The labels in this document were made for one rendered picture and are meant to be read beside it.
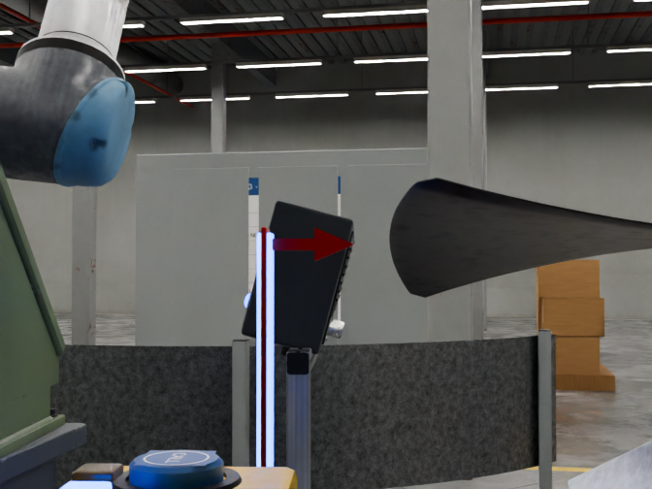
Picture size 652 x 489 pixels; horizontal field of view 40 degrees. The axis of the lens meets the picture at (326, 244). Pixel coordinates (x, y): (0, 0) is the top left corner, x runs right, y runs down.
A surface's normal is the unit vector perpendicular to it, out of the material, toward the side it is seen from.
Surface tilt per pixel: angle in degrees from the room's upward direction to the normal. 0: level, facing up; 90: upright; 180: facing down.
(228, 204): 90
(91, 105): 69
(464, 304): 90
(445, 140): 90
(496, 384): 90
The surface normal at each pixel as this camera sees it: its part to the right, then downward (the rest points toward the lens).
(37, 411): 1.00, 0.00
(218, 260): -0.18, -0.03
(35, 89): 0.08, -0.52
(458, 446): 0.49, -0.02
